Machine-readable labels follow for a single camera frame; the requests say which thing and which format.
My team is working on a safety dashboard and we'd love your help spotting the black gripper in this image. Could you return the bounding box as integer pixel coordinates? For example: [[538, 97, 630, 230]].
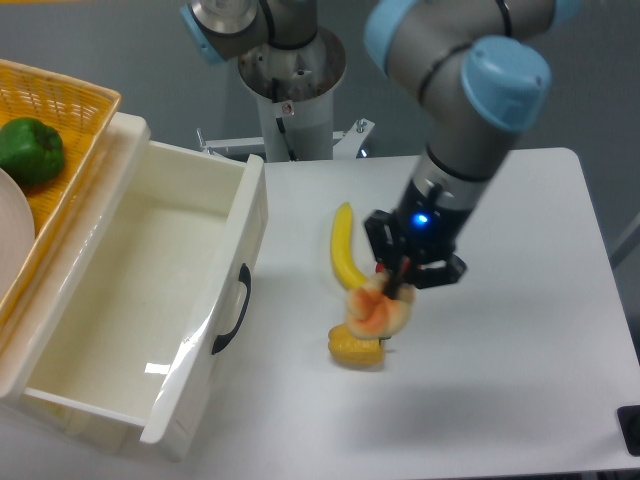
[[364, 181, 467, 299]]

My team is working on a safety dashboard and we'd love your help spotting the round orange bread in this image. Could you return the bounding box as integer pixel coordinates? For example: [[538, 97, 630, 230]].
[[345, 272, 416, 340]]

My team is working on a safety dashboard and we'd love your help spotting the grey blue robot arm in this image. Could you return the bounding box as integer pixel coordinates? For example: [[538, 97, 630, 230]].
[[180, 1, 581, 298]]

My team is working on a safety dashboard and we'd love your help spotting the open white drawer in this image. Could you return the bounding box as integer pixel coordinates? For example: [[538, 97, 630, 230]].
[[1, 142, 268, 460]]

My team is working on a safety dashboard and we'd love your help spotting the white drawer cabinet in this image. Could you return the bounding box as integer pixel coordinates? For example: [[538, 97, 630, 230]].
[[0, 111, 201, 464]]

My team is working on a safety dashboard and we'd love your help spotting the yellow banana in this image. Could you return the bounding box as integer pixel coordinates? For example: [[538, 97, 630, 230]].
[[330, 202, 374, 291]]

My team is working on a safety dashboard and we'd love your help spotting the yellow bell pepper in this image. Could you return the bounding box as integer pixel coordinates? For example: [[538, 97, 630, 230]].
[[327, 324, 389, 370]]

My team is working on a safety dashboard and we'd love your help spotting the black object at table edge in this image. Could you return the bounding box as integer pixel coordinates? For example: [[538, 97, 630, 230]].
[[617, 405, 640, 457]]

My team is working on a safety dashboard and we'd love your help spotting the yellow woven basket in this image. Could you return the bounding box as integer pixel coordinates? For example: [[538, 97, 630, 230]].
[[1, 59, 121, 333]]

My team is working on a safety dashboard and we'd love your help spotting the green bell pepper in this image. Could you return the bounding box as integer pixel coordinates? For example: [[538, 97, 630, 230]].
[[1, 117, 65, 187]]

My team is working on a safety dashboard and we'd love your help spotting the white plate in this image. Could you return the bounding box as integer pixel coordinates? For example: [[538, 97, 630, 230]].
[[0, 170, 35, 297]]

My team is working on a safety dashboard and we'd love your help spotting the black cable on pedestal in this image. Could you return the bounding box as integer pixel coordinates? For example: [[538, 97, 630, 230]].
[[271, 77, 300, 162]]

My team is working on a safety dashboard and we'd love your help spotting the black drawer handle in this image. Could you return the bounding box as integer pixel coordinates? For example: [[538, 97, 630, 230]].
[[211, 263, 252, 355]]

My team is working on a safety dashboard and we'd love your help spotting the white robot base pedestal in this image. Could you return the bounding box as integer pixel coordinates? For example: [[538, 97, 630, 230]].
[[238, 27, 346, 156]]

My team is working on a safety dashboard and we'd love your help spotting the white metal base frame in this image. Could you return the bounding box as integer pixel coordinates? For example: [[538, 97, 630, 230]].
[[195, 117, 375, 162]]

